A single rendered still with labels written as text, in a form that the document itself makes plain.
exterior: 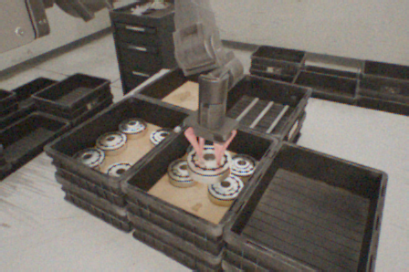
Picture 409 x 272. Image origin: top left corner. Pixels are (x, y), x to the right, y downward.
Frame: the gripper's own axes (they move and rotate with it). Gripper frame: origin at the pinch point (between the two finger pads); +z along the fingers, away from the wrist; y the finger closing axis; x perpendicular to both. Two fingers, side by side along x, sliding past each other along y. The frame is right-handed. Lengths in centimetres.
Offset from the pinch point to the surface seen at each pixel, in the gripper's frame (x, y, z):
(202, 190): -9.0, 6.6, 22.0
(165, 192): -2.8, 15.5, 22.4
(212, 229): 8.6, -6.2, 12.7
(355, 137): -82, -28, 32
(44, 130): -43, 142, 69
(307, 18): -344, 62, 49
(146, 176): -0.7, 20.4, 17.0
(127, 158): -8.9, 35.9, 22.6
